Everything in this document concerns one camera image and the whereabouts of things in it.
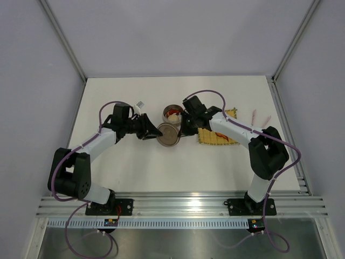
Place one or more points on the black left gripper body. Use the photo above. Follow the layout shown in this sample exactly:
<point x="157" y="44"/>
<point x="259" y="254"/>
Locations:
<point x="136" y="127"/>

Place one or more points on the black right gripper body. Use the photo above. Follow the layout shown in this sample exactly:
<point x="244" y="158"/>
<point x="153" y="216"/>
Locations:
<point x="189" y="120"/>

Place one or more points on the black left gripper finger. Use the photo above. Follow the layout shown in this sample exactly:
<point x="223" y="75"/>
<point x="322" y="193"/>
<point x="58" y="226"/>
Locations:
<point x="150" y="136"/>
<point x="150" y="129"/>

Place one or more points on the round brown lunch box lid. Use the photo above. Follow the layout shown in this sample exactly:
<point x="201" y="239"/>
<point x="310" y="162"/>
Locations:
<point x="170" y="135"/>

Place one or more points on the white steamed bun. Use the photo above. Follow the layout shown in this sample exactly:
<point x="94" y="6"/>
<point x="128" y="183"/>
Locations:
<point x="173" y="119"/>

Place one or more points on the round metal lunch box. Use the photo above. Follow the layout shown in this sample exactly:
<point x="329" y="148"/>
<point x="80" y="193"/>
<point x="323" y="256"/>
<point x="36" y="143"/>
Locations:
<point x="167" y="108"/>

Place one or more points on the brown chicken drumstick toy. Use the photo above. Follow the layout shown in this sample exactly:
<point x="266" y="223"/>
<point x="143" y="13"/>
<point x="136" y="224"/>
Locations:
<point x="172" y="112"/>

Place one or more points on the metal tongs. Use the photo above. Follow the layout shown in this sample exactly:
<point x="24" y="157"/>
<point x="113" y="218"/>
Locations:
<point x="258" y="120"/>

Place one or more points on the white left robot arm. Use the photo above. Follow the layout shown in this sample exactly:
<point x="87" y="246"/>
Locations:
<point x="70" y="176"/>

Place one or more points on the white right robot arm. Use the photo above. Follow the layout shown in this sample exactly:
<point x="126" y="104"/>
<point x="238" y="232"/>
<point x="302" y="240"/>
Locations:
<point x="267" y="153"/>

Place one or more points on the yellow bamboo mat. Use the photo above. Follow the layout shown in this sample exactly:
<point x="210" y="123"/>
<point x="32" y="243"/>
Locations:
<point x="207" y="137"/>

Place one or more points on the orange pumpkin slice toy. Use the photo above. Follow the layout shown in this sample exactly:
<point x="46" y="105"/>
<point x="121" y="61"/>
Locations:
<point x="222" y="136"/>

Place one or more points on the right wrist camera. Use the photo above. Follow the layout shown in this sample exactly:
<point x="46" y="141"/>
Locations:
<point x="194" y="106"/>

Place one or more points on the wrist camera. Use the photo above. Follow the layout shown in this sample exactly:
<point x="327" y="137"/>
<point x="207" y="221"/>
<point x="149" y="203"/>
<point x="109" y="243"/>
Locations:
<point x="125" y="111"/>
<point x="194" y="106"/>

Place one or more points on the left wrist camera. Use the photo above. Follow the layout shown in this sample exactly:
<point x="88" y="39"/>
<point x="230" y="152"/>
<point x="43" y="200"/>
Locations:
<point x="125" y="111"/>

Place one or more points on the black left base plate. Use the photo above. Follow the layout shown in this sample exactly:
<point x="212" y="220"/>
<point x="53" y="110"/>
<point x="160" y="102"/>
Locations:
<point x="122" y="207"/>

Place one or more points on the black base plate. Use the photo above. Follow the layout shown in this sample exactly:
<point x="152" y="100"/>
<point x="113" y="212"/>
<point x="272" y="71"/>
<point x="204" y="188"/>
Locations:
<point x="122" y="207"/>
<point x="242" y="207"/>

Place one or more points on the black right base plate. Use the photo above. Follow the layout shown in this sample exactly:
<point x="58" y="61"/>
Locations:
<point x="242" y="207"/>

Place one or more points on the left aluminium frame post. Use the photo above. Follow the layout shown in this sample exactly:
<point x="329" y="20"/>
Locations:
<point x="47" y="10"/>

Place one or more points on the aluminium frame post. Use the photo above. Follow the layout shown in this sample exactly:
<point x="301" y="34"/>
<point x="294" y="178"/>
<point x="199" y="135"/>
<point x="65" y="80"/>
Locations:
<point x="296" y="38"/>
<point x="47" y="10"/>

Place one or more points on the aluminium mounting rail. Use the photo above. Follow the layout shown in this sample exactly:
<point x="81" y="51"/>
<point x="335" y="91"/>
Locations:
<point x="194" y="204"/>

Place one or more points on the white slotted cable duct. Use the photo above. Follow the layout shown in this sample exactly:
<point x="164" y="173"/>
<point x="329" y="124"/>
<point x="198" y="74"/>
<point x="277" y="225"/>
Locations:
<point x="99" y="223"/>

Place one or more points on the right aluminium frame post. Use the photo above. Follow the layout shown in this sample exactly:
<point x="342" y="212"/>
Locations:
<point x="296" y="38"/>

